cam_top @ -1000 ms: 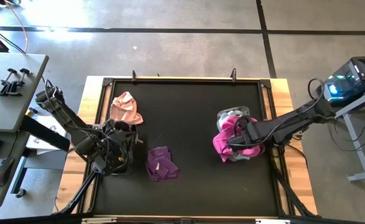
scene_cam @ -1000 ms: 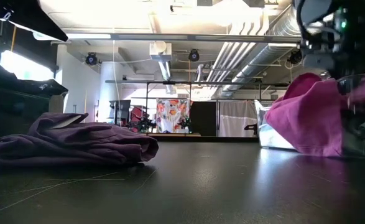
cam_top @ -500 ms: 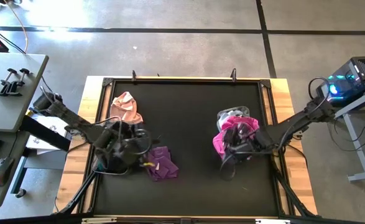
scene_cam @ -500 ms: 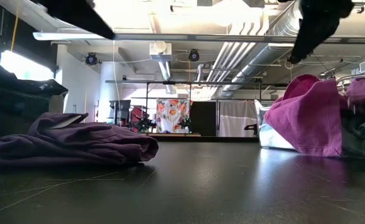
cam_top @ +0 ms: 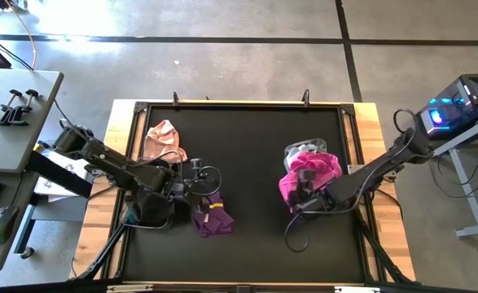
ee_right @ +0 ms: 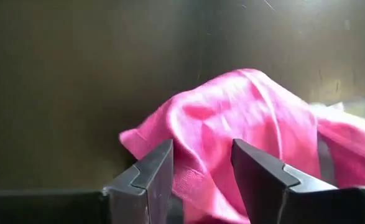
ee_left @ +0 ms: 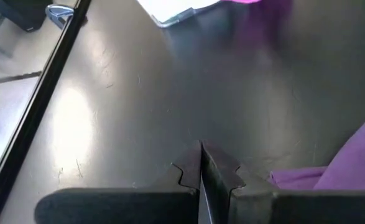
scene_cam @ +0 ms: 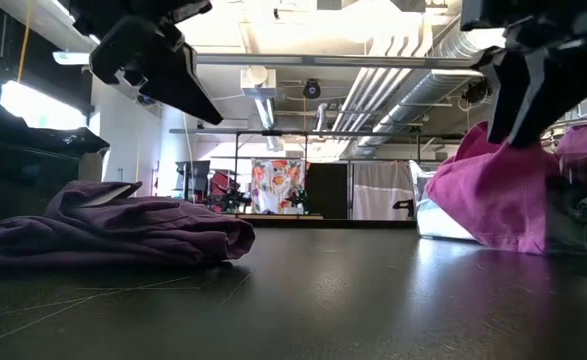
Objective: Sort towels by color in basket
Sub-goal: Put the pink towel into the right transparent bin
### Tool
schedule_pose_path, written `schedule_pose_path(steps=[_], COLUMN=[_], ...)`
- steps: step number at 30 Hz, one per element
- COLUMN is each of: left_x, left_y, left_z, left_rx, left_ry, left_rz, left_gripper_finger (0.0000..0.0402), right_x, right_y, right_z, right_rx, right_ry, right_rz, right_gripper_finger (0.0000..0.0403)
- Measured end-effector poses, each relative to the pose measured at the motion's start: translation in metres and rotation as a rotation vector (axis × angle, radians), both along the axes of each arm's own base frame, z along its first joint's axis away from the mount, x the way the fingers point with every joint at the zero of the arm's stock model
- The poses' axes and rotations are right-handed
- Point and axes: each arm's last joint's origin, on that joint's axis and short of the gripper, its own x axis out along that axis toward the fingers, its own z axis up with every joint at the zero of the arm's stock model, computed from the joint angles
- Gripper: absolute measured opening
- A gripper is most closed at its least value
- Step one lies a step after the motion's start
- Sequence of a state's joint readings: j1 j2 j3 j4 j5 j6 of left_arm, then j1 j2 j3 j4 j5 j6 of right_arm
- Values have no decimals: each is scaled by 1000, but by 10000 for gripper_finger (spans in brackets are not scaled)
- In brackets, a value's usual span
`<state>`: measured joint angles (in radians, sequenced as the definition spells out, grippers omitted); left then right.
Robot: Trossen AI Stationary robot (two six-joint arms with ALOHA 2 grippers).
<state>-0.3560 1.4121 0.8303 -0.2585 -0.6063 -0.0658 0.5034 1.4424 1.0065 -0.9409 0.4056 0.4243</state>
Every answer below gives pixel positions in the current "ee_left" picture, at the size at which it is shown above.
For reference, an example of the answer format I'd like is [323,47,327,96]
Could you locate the purple towel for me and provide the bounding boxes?
[267,120,365,192]

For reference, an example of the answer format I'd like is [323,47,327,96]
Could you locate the black table frame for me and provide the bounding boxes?
[0,0,92,224]

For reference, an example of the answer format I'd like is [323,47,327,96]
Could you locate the clear plastic basket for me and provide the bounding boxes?
[136,0,222,29]

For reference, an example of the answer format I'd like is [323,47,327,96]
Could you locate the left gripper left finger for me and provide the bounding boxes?
[34,140,202,224]

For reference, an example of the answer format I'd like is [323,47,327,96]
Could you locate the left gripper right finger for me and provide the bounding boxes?
[201,141,365,224]

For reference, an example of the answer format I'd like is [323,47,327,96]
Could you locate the metal table clamp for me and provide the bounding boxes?
[44,3,75,30]

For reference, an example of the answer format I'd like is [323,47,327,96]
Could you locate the pink towel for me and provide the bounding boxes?
[221,0,263,5]

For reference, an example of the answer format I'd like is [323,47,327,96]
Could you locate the black computer tower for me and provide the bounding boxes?
[0,0,54,32]

